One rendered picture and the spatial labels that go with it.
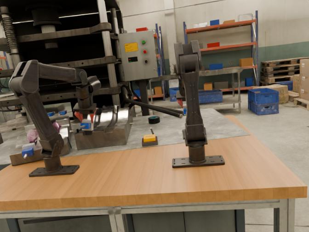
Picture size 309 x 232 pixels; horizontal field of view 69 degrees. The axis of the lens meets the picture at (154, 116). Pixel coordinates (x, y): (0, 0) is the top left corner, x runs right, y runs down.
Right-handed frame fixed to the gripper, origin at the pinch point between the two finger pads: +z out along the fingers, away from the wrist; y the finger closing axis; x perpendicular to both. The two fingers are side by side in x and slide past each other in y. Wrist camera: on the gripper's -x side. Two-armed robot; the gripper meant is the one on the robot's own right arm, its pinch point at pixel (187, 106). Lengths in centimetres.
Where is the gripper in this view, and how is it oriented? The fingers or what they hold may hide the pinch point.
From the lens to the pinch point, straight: 126.5
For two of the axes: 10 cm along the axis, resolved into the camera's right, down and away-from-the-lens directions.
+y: -9.8, 0.7, 2.1
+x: -1.1, 6.7, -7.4
